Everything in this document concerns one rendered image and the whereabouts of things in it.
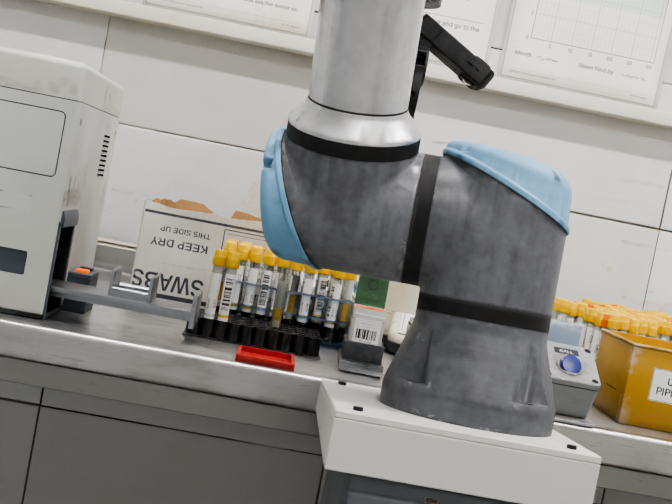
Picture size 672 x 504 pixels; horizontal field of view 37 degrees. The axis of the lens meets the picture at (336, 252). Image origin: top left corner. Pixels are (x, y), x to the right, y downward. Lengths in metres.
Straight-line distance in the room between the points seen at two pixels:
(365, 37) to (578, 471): 0.38
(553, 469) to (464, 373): 0.10
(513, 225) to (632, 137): 1.10
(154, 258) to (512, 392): 0.77
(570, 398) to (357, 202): 0.47
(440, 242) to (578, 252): 1.07
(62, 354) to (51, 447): 0.75
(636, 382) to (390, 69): 0.60
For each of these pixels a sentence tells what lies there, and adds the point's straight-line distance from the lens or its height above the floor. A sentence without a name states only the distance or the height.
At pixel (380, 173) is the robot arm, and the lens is 0.84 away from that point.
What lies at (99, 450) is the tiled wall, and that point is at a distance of 1.90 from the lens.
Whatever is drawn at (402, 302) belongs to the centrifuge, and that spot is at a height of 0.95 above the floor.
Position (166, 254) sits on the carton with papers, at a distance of 1.48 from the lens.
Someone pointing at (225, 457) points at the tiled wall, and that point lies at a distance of 1.88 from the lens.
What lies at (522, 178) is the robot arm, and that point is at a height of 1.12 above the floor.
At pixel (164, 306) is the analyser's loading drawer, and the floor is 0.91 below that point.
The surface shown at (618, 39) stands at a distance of 1.92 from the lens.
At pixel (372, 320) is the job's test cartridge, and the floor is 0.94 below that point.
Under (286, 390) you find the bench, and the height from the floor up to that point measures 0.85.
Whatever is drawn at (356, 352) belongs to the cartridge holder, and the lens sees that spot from 1.24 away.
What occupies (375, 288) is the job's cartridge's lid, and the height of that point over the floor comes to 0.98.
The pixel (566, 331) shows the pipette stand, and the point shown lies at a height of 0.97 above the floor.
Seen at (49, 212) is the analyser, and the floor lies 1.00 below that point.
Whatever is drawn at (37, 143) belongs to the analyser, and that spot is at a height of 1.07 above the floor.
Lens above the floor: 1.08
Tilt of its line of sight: 3 degrees down
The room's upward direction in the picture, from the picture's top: 11 degrees clockwise
